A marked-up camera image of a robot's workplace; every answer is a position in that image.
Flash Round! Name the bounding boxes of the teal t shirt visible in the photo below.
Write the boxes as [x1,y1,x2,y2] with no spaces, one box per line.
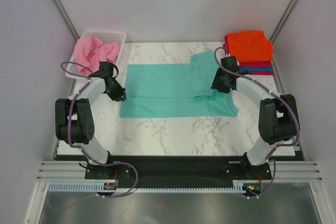
[120,50,238,119]

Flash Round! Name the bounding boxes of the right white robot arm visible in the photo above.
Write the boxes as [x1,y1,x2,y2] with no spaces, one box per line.
[211,56,300,179]

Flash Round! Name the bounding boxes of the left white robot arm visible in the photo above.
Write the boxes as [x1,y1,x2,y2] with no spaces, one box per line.
[55,61,127,179]

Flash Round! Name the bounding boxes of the bottom magenta folded t shirt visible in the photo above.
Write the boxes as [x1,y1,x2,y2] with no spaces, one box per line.
[247,71,274,76]

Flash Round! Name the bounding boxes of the blue folded t shirt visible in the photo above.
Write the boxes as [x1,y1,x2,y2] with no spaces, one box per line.
[242,67,274,71]

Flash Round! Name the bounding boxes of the orange folded t shirt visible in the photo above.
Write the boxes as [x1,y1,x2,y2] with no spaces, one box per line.
[227,30,274,63]

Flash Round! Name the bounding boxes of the pink t shirt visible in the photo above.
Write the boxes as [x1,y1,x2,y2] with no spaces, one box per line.
[73,35,121,76]

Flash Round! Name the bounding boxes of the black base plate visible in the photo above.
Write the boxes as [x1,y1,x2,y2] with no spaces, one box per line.
[83,154,274,189]

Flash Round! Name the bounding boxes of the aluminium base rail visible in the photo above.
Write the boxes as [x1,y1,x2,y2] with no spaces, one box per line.
[35,159,323,183]

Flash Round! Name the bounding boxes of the left aluminium frame post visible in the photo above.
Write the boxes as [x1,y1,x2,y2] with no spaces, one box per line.
[52,0,80,41]

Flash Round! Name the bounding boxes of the aluminium frame post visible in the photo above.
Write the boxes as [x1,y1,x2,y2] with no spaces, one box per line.
[52,0,80,41]
[269,0,315,44]

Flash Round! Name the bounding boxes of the right aluminium frame post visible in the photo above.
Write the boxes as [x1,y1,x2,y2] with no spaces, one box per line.
[269,0,315,44]

